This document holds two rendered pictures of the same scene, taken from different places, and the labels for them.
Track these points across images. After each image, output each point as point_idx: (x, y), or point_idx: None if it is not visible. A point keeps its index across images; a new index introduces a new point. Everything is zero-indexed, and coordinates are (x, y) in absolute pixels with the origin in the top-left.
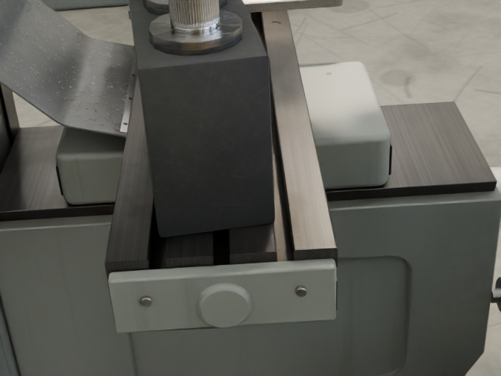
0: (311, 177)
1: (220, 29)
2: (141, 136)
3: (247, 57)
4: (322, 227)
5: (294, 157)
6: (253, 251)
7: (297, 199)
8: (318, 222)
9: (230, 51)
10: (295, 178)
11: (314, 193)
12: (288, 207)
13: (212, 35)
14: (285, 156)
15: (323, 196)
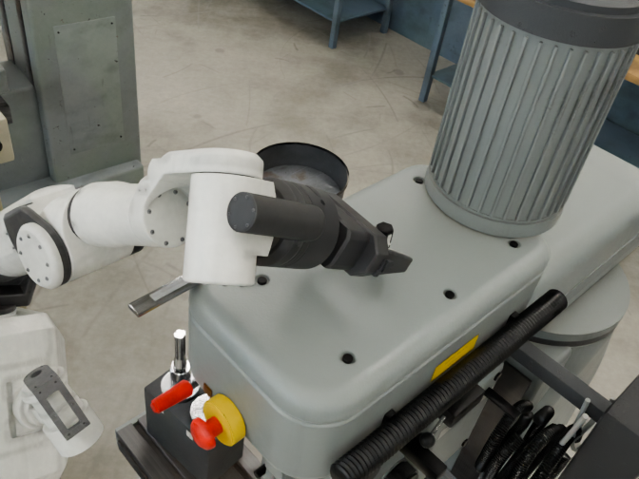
0: (150, 467)
1: (167, 384)
2: (245, 455)
3: (150, 383)
4: (127, 439)
5: (166, 477)
6: (145, 414)
7: (147, 450)
8: (130, 441)
9: (159, 383)
10: (156, 463)
11: (142, 457)
12: (147, 444)
13: (166, 378)
14: (170, 476)
15: (138, 457)
